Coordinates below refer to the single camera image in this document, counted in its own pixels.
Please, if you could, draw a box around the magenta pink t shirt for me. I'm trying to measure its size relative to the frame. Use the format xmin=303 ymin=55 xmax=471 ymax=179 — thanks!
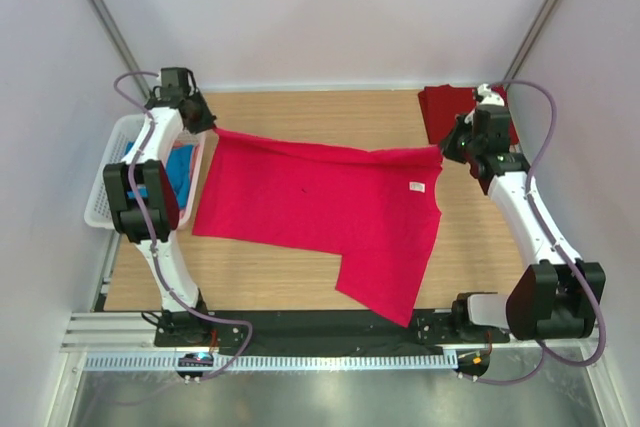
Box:
xmin=192 ymin=130 xmax=443 ymax=327

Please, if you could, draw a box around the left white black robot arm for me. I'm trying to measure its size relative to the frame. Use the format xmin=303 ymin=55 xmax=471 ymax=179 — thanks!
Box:
xmin=102 ymin=67 xmax=216 ymax=347

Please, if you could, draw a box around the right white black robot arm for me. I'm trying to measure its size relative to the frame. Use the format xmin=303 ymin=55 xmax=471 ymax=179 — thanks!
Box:
xmin=439 ymin=84 xmax=606 ymax=343

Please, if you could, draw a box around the folded dark red t shirt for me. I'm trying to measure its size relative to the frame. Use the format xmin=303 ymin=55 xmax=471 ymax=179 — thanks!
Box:
xmin=417 ymin=84 xmax=519 ymax=147

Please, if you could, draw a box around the blue t shirt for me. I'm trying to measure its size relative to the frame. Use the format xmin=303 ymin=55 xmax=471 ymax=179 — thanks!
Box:
xmin=126 ymin=143 xmax=197 ymax=211

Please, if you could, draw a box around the white perforated plastic basket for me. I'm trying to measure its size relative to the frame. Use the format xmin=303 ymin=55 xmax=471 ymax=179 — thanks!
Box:
xmin=82 ymin=114 xmax=206 ymax=231

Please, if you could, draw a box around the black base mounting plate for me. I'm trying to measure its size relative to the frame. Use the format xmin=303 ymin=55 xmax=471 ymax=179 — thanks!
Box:
xmin=141 ymin=309 xmax=509 ymax=357

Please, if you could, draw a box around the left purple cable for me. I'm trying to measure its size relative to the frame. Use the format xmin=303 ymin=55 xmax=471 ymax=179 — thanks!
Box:
xmin=113 ymin=70 xmax=254 ymax=381

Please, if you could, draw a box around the purple cable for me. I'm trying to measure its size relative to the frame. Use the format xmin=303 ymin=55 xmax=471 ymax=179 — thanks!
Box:
xmin=113 ymin=70 xmax=254 ymax=381
xmin=469 ymin=80 xmax=610 ymax=386

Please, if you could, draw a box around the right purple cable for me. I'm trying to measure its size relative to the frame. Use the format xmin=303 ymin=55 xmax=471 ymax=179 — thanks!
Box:
xmin=469 ymin=80 xmax=610 ymax=386

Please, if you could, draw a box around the left aluminium frame post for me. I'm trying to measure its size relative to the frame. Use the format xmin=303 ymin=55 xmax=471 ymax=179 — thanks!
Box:
xmin=87 ymin=0 xmax=140 ymax=71

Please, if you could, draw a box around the aluminium frame post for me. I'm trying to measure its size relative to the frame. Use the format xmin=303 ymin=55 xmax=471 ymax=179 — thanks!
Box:
xmin=504 ymin=0 xmax=562 ymax=80
xmin=87 ymin=0 xmax=140 ymax=71

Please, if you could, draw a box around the right aluminium frame post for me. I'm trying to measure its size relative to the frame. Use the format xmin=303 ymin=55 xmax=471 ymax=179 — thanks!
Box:
xmin=504 ymin=0 xmax=562 ymax=80

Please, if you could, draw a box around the aluminium front rail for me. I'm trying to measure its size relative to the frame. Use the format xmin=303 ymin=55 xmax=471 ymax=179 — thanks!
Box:
xmin=60 ymin=309 xmax=174 ymax=351

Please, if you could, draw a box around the white slotted cable duct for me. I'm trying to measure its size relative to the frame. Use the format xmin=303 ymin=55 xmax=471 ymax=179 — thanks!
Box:
xmin=84 ymin=350 xmax=458 ymax=373

